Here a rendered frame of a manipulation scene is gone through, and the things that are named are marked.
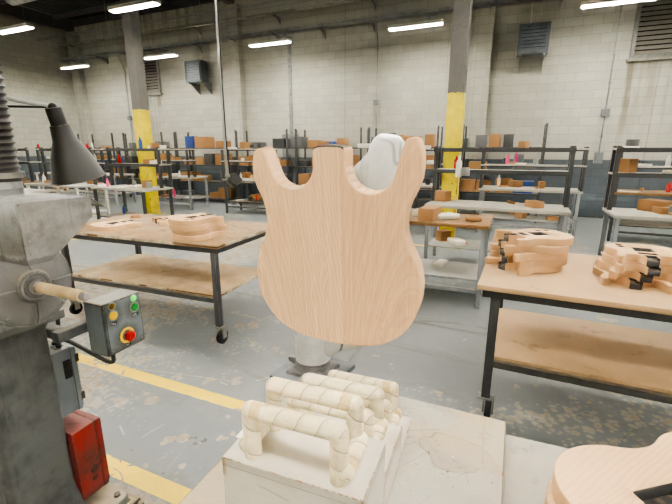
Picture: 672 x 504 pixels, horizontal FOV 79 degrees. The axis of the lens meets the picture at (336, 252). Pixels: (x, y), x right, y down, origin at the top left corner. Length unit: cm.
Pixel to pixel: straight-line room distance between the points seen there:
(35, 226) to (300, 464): 79
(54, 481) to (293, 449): 129
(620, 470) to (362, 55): 1219
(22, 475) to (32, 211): 104
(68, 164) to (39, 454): 106
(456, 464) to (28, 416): 140
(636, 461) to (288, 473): 70
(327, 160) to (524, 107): 1106
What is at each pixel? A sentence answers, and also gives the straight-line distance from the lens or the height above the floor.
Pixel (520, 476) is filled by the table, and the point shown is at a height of 90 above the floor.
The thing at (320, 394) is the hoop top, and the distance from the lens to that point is 79.
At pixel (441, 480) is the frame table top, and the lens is 106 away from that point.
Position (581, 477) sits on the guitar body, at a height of 103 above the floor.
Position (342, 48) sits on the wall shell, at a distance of 1298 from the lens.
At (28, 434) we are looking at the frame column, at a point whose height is 70.
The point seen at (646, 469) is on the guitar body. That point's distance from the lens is 109.
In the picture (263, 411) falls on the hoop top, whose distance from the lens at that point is 76.
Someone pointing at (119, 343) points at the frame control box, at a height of 96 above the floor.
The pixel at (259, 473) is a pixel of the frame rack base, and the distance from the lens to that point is 82.
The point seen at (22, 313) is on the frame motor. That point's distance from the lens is 151.
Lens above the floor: 164
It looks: 14 degrees down
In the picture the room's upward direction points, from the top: straight up
